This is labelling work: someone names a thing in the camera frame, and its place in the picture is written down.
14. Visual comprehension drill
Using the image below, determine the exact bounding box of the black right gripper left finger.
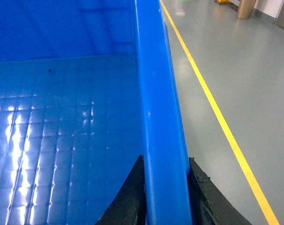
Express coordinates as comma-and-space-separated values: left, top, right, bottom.
96, 155, 146, 225

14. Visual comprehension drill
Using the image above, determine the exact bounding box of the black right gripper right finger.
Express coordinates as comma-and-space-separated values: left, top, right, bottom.
188, 157, 250, 225

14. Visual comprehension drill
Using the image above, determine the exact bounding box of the blue plastic crate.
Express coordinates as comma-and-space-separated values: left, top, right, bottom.
0, 0, 192, 225

